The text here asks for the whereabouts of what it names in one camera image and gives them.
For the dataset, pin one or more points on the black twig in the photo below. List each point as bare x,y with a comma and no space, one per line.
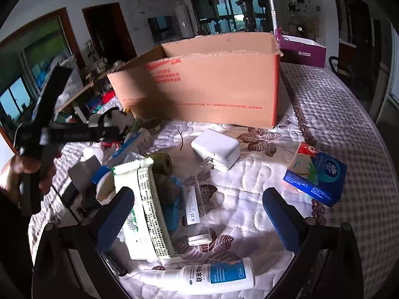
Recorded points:
180,140

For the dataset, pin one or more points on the white floor lamp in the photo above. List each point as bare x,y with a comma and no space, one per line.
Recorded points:
271,6

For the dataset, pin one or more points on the person's left forearm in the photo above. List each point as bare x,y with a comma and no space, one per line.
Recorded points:
12,239

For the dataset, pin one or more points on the wood framed window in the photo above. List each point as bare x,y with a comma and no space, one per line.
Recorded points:
46,43

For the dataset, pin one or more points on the white standing air conditioner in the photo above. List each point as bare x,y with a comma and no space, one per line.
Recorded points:
182,21

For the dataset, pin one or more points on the green white snack packet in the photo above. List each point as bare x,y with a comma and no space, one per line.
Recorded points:
146,193

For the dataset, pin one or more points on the red black tool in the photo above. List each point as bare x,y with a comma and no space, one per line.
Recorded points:
109,144

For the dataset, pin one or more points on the person's left hand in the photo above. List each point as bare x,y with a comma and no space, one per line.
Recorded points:
14,169

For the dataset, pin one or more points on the white spray bottle blue label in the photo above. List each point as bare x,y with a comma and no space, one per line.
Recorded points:
202,275

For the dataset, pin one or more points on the white charger adapter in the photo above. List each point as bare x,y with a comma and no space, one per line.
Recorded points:
215,146

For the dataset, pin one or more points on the glass balcony door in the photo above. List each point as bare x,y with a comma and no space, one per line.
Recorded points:
230,9

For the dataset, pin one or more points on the white green tube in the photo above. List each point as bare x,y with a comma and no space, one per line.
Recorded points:
138,141

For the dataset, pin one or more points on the small white roll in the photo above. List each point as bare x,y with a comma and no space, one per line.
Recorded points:
93,154

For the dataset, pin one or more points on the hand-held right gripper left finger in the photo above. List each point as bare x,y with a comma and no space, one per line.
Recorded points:
115,216

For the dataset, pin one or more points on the clear plastic storage bin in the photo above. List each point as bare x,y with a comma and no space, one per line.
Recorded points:
71,82

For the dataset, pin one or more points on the standing fan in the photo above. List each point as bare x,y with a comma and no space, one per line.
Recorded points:
300,28

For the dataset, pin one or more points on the black chair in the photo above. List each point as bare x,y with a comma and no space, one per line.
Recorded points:
335,65

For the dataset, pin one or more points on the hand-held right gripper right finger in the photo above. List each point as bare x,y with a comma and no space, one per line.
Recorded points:
282,221

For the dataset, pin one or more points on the wall television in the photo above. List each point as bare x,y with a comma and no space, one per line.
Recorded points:
163,29

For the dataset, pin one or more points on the clear bottle white cap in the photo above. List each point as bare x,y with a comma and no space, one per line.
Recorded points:
191,205

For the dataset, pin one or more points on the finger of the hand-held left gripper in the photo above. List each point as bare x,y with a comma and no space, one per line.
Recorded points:
56,87
78,133

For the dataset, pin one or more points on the wooden shelf board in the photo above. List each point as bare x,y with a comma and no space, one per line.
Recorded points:
81,92

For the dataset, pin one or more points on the panda plush toy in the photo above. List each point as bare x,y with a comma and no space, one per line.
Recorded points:
121,118

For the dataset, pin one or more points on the purple gift box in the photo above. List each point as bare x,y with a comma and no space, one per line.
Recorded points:
305,54

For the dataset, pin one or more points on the brown cardboard box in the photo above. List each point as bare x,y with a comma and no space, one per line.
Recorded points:
202,84

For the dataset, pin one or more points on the olive green roll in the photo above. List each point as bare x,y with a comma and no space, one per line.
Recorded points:
159,163

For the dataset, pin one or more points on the blue tissue pack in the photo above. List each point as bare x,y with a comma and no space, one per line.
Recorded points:
318,174

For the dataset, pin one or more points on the dark wooden door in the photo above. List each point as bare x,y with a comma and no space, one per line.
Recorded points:
109,34

